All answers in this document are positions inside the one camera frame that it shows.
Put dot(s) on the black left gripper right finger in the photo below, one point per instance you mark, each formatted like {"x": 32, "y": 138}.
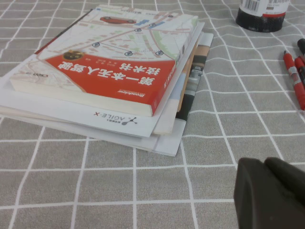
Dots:
{"x": 290, "y": 179}

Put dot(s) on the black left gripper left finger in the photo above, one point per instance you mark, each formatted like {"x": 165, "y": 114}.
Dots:
{"x": 262, "y": 202}

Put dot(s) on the red click pen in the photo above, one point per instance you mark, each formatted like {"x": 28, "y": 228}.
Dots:
{"x": 289, "y": 63}

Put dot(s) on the red and black pen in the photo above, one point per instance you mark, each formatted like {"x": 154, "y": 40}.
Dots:
{"x": 300, "y": 64}

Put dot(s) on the black mesh pen holder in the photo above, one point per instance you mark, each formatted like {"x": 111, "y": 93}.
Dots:
{"x": 259, "y": 22}

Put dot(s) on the white paper folder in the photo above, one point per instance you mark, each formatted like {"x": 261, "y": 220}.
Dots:
{"x": 166, "y": 143}

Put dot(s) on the thin beige edged book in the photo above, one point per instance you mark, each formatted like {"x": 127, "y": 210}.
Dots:
{"x": 164, "y": 124}

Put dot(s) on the white marker with black caps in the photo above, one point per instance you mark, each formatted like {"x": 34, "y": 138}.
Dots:
{"x": 302, "y": 45}

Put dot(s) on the photo cover magazine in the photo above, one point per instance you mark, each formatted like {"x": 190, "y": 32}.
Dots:
{"x": 193, "y": 83}

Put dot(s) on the grey white checked tablecloth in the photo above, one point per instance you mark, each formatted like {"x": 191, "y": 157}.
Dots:
{"x": 95, "y": 186}

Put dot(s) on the stack of red-white magazines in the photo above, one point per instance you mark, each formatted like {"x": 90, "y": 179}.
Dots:
{"x": 107, "y": 117}

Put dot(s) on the red white map cover book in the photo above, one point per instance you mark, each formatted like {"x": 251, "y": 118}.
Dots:
{"x": 107, "y": 71}

